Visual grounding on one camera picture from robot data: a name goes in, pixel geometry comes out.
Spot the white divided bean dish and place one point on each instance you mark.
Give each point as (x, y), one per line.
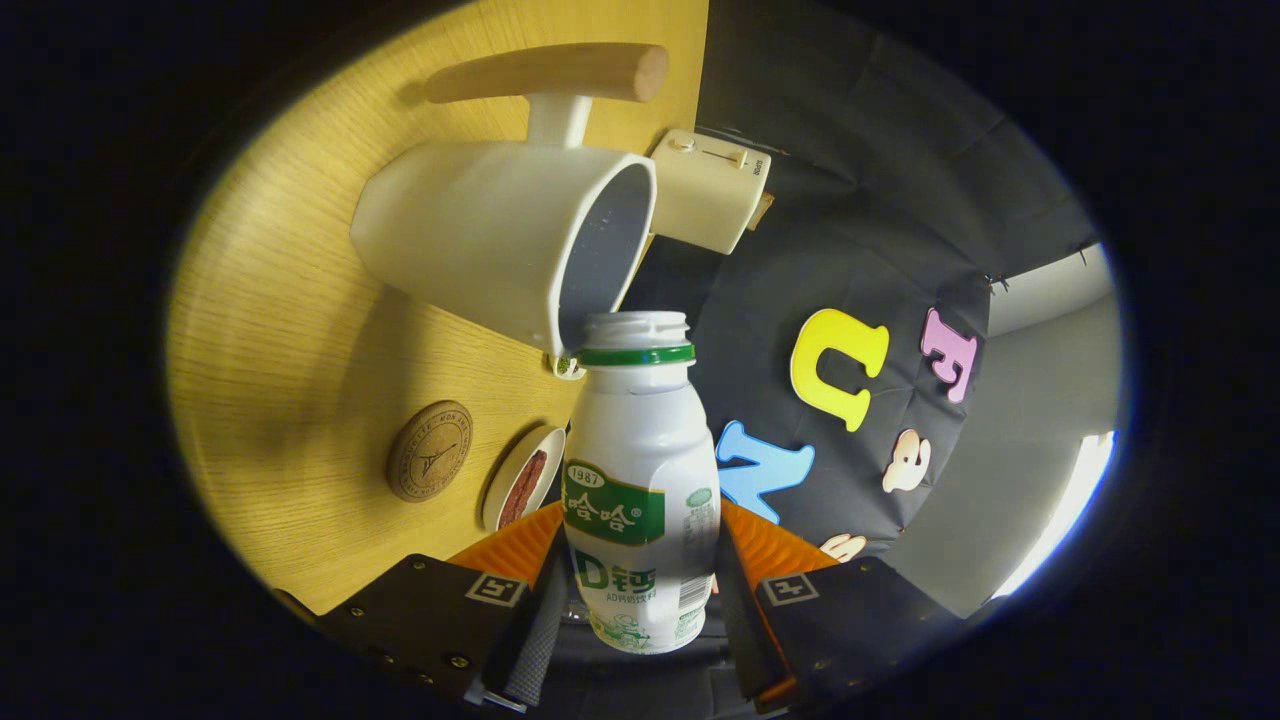
(568, 368)

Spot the round cork coaster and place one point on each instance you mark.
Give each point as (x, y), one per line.
(430, 452)

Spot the white round plate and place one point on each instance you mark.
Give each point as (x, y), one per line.
(505, 470)

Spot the cream toaster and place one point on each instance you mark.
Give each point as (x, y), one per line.
(705, 195)

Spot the white juice bottle green label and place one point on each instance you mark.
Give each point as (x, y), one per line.
(640, 440)

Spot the red-brown meat slice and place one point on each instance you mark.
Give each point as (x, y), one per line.
(525, 488)

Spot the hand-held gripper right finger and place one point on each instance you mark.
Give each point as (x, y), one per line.
(745, 640)

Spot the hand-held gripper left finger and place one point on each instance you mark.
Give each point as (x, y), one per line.
(535, 640)

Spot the toast slice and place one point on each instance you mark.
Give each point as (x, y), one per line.
(762, 212)

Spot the wooden table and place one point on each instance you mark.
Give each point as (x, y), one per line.
(290, 380)

